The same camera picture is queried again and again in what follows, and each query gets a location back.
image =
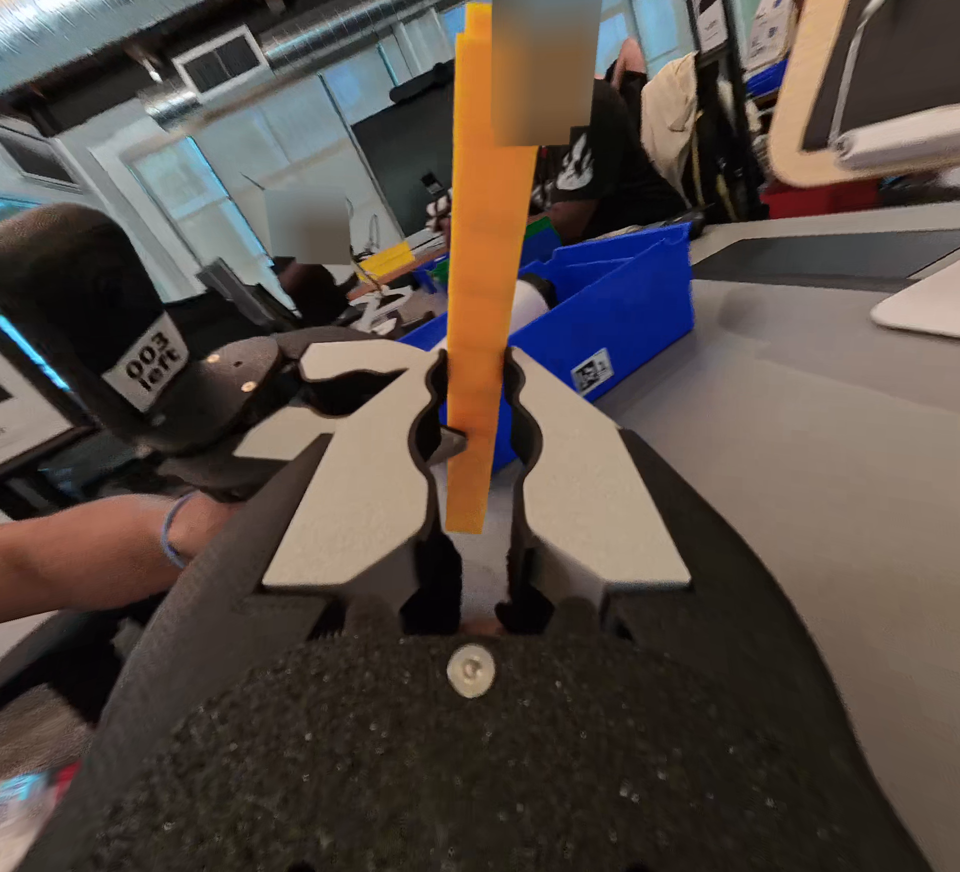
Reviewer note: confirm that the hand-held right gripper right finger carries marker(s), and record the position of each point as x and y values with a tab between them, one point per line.
600	505

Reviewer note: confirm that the blue bin with marker label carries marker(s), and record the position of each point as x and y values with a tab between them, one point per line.
600	317

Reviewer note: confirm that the white air vent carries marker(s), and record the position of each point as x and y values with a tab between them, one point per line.
221	59

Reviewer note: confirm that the black wall screen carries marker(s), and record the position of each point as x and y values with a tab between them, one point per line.
405	167

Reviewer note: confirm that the person's left forearm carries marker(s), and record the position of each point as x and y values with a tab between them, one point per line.
90	557

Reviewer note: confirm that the long orange bar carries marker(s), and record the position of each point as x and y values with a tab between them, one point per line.
476	287

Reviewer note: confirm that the black white patterned object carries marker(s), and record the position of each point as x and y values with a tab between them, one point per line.
439	209

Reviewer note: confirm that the beige jacket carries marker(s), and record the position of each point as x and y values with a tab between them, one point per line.
675	115

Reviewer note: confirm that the black soundbar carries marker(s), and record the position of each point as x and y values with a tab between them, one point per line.
420	81

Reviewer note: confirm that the wood edged black board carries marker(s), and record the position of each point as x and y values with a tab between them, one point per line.
885	25

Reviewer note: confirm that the yellow storage bin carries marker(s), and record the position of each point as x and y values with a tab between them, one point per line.
386	263

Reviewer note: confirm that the plain blue storage bin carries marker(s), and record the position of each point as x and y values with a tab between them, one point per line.
429	276

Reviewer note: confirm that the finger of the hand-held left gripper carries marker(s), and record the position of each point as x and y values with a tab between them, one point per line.
277	437
360	362

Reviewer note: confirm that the white cylinder roll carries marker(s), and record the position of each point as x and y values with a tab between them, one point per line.
529	302

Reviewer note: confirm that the red bag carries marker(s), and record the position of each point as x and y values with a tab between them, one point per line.
817	201

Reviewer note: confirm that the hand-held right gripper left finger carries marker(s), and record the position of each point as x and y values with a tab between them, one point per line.
352	497

